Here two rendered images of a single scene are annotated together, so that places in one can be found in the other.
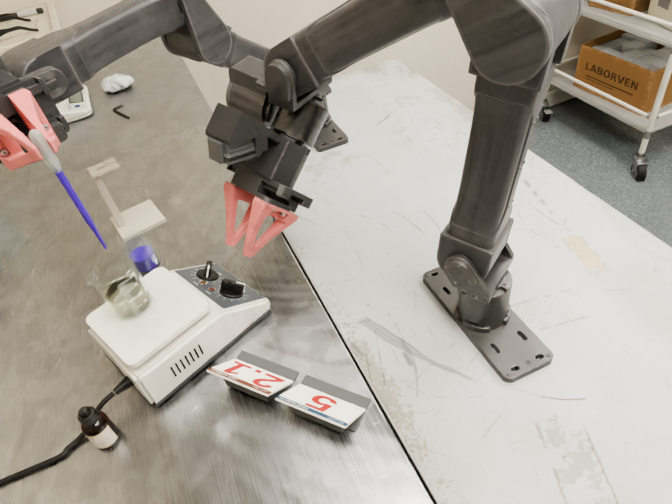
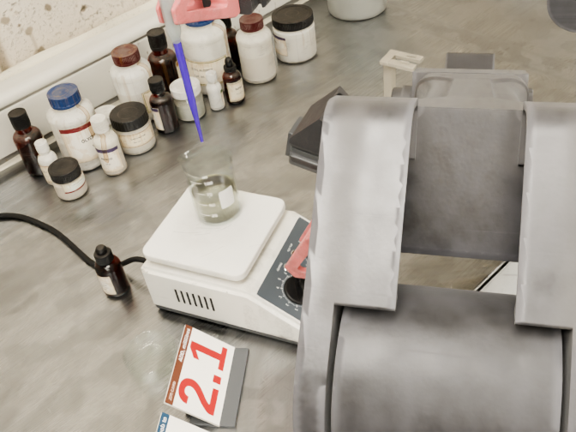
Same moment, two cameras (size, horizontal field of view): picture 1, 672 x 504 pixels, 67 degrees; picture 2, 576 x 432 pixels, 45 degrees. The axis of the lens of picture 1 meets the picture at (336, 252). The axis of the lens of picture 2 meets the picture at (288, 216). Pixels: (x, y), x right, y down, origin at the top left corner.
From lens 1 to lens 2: 0.44 m
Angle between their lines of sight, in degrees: 49
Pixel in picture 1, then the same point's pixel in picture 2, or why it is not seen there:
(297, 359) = (255, 416)
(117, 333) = (178, 219)
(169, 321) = (205, 253)
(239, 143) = (311, 150)
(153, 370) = (156, 276)
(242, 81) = not seen: hidden behind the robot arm
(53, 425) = (123, 238)
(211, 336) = (228, 304)
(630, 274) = not seen: outside the picture
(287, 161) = not seen: hidden behind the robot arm
